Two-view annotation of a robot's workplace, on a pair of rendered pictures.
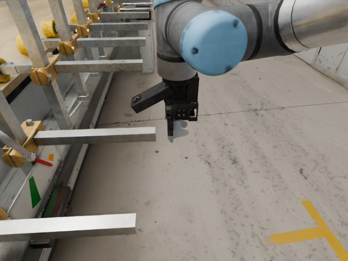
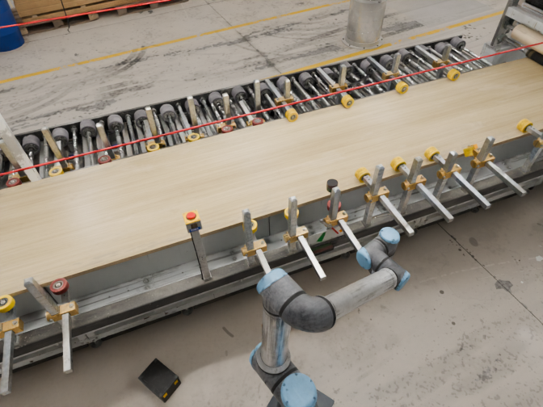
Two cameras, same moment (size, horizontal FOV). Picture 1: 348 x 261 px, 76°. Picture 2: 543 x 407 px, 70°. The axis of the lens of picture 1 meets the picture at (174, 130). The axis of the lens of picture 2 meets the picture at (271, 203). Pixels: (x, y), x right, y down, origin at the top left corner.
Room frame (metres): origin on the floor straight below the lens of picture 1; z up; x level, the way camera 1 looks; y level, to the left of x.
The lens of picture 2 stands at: (-0.32, -0.87, 2.58)
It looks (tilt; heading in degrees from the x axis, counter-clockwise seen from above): 48 degrees down; 73
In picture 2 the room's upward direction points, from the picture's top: 2 degrees counter-clockwise
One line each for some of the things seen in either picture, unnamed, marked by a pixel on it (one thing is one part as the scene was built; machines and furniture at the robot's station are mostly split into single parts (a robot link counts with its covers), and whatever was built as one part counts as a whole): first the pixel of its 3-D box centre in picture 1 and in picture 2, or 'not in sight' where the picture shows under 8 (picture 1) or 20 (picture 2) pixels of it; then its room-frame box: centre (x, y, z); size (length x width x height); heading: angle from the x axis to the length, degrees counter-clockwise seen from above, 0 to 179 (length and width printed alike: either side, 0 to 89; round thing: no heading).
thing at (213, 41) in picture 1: (208, 37); (372, 255); (0.38, -0.06, 1.14); 0.12 x 0.12 x 0.09; 21
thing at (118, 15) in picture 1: (118, 15); (499, 174); (1.47, 0.33, 0.95); 0.36 x 0.03 x 0.03; 93
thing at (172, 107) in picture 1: (179, 96); not in sight; (0.49, -0.01, 0.97); 0.09 x 0.08 x 0.12; 93
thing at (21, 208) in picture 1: (40, 180); (327, 235); (0.39, 0.38, 0.75); 0.26 x 0.01 x 0.10; 3
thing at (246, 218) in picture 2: not in sight; (249, 240); (-0.08, 0.37, 0.91); 0.03 x 0.03 x 0.48; 3
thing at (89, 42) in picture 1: (86, 42); (423, 189); (0.96, 0.37, 0.95); 0.50 x 0.04 x 0.04; 93
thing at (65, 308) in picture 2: not in sight; (62, 312); (-1.05, 0.32, 0.82); 0.13 x 0.06 x 0.05; 3
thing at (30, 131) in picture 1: (24, 143); (334, 219); (0.44, 0.41, 0.85); 0.13 x 0.06 x 0.05; 3
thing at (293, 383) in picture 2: not in sight; (296, 396); (-0.09, -0.40, 0.79); 0.17 x 0.15 x 0.18; 111
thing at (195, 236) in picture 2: not in sight; (200, 253); (-0.34, 0.36, 0.93); 0.05 x 0.05 x 0.45; 3
